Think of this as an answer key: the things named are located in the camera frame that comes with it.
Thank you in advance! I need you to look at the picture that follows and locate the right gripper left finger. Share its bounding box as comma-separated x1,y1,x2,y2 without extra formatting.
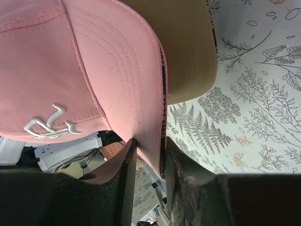
0,138,137,226

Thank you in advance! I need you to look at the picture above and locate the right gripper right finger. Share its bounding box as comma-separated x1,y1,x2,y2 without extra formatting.
165,138,301,226

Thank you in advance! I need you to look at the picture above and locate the pink cap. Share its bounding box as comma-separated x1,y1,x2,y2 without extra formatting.
0,0,167,178

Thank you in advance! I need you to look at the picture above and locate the khaki cap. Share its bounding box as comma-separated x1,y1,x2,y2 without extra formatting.
124,0,218,105

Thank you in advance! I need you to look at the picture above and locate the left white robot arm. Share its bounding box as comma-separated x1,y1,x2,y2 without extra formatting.
0,131,125,172

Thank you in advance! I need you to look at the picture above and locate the floral table mat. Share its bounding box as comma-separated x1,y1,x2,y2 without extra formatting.
167,0,301,174

